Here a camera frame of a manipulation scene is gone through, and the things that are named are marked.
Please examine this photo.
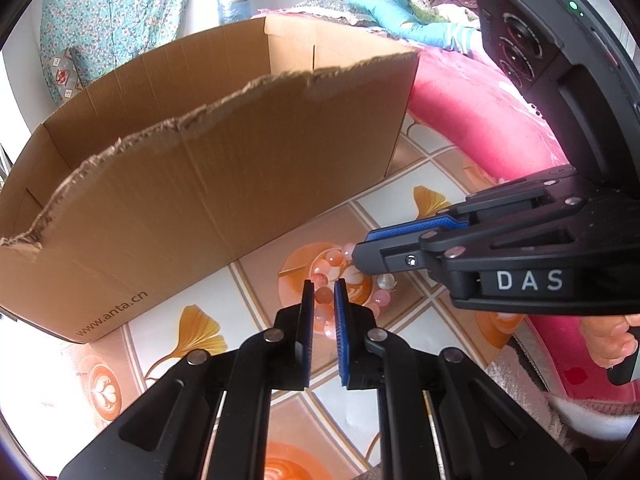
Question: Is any blue water bottle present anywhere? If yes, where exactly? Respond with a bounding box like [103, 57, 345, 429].
[215, 0, 252, 26]

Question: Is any pink floral blanket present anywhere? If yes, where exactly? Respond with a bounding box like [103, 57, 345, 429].
[407, 42, 640, 411]

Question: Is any brown cardboard box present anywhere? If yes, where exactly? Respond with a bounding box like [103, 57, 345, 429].
[0, 14, 421, 345]

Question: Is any blue floral quilt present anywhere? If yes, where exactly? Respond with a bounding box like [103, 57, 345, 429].
[337, 0, 483, 53]

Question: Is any teal floral hanging cloth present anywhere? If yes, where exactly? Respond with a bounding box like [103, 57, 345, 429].
[40, 0, 205, 103]

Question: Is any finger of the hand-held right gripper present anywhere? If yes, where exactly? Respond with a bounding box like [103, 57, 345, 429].
[365, 165, 596, 243]
[352, 199, 586, 276]

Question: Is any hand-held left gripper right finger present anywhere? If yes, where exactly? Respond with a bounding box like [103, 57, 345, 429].
[335, 279, 586, 480]

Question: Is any pink bead bracelet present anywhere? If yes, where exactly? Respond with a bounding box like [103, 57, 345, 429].
[309, 241, 401, 342]

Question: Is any grey lace bedspread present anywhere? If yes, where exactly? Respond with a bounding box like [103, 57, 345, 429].
[257, 0, 386, 36]

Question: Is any person's right hand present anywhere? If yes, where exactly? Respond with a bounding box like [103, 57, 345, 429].
[580, 314, 640, 372]

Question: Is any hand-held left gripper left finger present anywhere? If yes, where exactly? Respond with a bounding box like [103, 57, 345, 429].
[59, 280, 316, 480]

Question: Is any grey red patterned pillow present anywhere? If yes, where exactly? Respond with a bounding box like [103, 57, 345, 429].
[47, 47, 83, 103]

